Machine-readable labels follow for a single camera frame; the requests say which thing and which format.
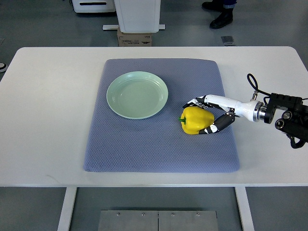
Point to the white table leg left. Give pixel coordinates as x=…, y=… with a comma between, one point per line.
x=67, y=209

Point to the white round object at edge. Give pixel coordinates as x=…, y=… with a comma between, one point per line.
x=3, y=67

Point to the cardboard box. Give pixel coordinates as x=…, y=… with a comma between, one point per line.
x=134, y=39

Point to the white table leg right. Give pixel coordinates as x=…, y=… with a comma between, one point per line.
x=244, y=209

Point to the metal base plate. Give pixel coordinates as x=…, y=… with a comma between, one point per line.
x=152, y=220

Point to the grey floor plate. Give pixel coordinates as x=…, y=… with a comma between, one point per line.
x=228, y=40

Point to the white table leg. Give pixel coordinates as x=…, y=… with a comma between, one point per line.
x=67, y=209
x=244, y=209

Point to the light green plate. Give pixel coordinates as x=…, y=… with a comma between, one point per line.
x=137, y=95

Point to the blue textured mat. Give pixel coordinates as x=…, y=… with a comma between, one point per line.
x=158, y=144

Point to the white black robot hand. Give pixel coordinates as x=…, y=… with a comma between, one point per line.
x=225, y=110

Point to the white pedestal stand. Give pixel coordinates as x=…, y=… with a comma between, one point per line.
x=137, y=16

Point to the yellow bell pepper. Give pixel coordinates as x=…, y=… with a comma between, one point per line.
x=193, y=119

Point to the white cabinet with slot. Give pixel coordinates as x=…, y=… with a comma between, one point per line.
x=93, y=6

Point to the black shoe left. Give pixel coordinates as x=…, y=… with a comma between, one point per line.
x=214, y=5

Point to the black shoe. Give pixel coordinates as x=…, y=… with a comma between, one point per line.
x=214, y=5
x=224, y=19

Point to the black shoe right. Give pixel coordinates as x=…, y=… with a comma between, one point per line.
x=224, y=19

